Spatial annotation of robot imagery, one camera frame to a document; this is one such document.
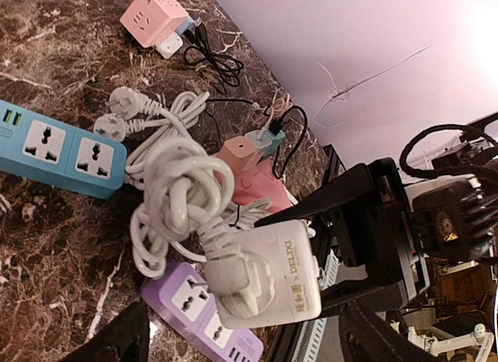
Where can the light blue charger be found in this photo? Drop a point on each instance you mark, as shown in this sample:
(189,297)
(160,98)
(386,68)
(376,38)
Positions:
(186,25)

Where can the white charger cube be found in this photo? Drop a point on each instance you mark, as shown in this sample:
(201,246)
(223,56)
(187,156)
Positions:
(260,140)

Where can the white cable duct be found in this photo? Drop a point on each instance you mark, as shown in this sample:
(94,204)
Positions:
(316,327)

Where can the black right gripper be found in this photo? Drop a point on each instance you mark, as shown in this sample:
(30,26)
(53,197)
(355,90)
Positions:
(374,231)

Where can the white round power plug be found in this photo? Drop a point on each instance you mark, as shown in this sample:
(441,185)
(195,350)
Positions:
(261,277)

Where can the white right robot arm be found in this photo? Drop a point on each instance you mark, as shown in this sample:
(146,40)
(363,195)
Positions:
(453,207)

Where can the purple power strip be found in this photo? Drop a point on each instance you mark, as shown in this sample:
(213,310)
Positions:
(181,299)

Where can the white square adapter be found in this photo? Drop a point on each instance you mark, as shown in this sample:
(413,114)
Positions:
(169,46)

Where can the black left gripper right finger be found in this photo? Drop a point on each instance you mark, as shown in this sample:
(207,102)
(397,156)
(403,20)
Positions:
(364,336)

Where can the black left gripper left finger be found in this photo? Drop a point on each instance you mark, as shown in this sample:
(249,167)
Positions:
(126,338)

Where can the teal power strip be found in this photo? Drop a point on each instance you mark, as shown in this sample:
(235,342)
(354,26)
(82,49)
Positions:
(52,152)

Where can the pink cube socket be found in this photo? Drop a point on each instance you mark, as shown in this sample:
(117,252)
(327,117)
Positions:
(151,22)

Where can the teal charger cube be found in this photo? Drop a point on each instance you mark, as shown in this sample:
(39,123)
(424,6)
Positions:
(276,140)

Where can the pink triangular power strip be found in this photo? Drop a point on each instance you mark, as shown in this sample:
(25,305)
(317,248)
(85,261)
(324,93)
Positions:
(259,183)

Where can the peach charger cube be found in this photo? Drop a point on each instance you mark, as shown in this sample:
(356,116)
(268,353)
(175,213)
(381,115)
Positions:
(239,153)

